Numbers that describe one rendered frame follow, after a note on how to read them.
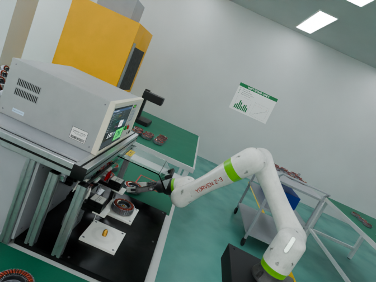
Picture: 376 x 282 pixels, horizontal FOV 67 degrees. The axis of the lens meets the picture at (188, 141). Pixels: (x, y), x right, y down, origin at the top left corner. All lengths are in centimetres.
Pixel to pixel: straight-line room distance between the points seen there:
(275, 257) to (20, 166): 104
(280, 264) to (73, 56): 438
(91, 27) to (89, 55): 42
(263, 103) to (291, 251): 535
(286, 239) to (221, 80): 530
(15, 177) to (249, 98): 574
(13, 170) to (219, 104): 560
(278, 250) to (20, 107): 116
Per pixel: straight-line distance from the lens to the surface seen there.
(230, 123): 644
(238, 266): 141
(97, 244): 122
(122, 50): 474
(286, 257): 135
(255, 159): 130
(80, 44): 498
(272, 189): 147
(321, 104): 684
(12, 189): 110
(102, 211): 122
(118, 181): 142
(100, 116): 104
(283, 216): 148
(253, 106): 646
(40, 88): 113
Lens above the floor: 150
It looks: 11 degrees down
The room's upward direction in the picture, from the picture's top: 25 degrees clockwise
